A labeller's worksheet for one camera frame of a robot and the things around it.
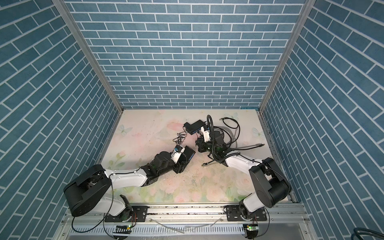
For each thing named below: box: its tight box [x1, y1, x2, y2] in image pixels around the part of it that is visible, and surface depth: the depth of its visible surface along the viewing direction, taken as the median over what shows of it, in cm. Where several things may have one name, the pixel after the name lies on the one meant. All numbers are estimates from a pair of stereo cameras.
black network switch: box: [183, 119, 205, 135], surface depth 110 cm
